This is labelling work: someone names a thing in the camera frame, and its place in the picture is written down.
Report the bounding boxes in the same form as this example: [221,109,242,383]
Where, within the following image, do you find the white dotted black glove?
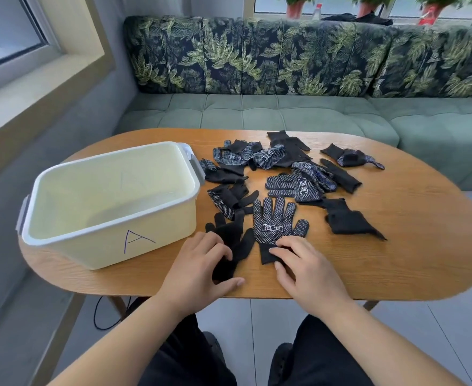
[253,196,310,265]

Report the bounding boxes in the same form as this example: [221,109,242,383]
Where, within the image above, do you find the person's left forearm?
[47,294,206,386]

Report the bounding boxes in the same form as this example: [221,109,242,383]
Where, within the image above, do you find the window with grey frame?
[0,0,116,157]

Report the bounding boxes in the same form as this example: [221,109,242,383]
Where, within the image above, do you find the pile of black work gloves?
[198,130,388,242]

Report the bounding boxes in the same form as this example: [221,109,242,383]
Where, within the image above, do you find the cream plastic bin grey handles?
[16,141,206,271]

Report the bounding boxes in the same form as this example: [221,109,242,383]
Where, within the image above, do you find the black cable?
[94,295,132,331]

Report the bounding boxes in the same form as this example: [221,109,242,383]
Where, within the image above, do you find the black cloth bundle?
[321,12,394,27]

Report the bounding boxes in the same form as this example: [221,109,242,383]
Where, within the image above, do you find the person's right forearm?
[300,296,468,386]

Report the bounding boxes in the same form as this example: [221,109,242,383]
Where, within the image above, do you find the potted plant in red pot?
[347,0,397,19]
[277,0,318,20]
[414,0,462,26]

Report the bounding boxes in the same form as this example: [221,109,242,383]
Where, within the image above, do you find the person's right hand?
[268,236,354,318]

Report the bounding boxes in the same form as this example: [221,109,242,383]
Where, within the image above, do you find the leaf print sofa backrest cushion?
[371,24,472,99]
[123,16,398,98]

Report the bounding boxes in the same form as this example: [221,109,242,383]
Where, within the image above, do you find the plain black knit glove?
[205,210,257,284]

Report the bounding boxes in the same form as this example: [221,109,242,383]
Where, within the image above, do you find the green tufted sofa seat cushion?
[115,93,400,148]
[367,96,472,192]

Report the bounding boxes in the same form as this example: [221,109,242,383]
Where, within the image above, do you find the person's black shoe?
[268,343,294,384]
[203,331,225,364]

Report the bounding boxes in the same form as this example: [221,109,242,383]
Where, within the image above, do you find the person's left hand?
[155,232,246,316]

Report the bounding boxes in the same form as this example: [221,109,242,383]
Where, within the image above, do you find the person's black trousers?
[125,296,375,386]

